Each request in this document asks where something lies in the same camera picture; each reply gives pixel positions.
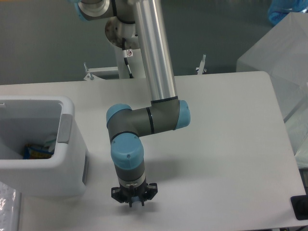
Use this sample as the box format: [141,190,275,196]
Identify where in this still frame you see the clear plastic sheet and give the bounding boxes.
[0,182,21,231]

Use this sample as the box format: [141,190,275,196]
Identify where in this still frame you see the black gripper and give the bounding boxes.
[111,182,158,207]

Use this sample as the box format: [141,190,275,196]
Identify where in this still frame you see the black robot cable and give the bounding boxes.
[121,38,134,79]

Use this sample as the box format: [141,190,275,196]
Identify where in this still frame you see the clear plastic wrapper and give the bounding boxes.
[44,135,57,153]

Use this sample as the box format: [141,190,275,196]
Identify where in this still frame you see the black device at edge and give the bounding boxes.
[291,195,308,220]

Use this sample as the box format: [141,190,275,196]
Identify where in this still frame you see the blue plastic bag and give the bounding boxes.
[268,0,308,26]

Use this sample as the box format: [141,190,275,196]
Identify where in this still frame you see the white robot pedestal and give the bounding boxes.
[114,47,145,78]

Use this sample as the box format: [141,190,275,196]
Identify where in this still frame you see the yellow blue snack bag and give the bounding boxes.
[23,144,54,159]

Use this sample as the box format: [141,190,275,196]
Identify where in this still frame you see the white pedestal base frame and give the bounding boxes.
[83,54,207,81]

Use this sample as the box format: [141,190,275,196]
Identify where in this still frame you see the clear plastic water bottle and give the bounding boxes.
[131,196,142,208]

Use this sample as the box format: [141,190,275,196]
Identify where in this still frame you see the translucent plastic storage box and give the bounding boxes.
[236,13,308,168]

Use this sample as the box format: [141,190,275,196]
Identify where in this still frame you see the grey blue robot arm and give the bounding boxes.
[74,0,191,205]

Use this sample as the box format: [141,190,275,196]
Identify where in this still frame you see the white trash can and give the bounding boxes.
[0,95,87,196]

